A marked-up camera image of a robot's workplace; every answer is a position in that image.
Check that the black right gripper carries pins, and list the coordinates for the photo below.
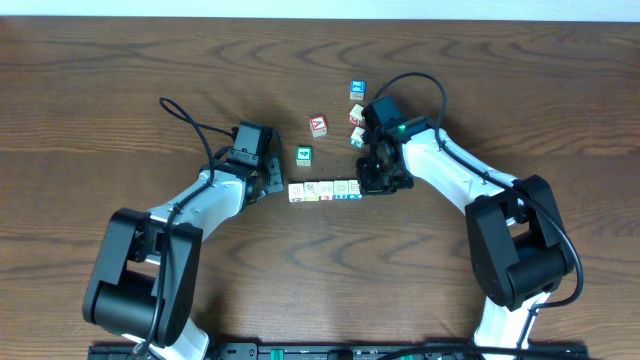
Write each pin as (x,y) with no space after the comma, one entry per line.
(369,186)

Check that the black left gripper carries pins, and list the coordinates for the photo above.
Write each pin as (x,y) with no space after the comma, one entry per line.
(273,175)

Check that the number 0 wooden block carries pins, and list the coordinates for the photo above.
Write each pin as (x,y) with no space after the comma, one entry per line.
(296,192)

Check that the letter B wooden block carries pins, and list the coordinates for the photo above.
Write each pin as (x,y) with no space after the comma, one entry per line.
(354,191)

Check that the red U 8 wooden block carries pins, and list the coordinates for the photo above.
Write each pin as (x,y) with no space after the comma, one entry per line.
(340,189)

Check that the number 3 wooden block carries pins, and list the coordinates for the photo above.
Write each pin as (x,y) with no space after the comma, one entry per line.
(326,190)

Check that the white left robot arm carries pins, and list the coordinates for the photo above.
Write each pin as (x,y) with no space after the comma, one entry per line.
(143,281)

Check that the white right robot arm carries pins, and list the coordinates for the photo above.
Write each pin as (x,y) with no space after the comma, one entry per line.
(520,251)

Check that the green side wooden block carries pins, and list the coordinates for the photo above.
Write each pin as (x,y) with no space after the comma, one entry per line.
(357,138)

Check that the green 4 wooden block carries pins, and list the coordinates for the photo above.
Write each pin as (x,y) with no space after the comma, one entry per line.
(304,156)

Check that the red M wooden block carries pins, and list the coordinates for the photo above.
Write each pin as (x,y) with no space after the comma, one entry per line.
(356,117)

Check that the red A wooden block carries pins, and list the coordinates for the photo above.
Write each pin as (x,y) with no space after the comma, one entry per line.
(318,126)

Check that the blue top wooden block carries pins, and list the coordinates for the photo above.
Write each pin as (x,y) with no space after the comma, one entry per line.
(357,90)

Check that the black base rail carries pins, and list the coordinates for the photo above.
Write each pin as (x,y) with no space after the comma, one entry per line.
(252,351)

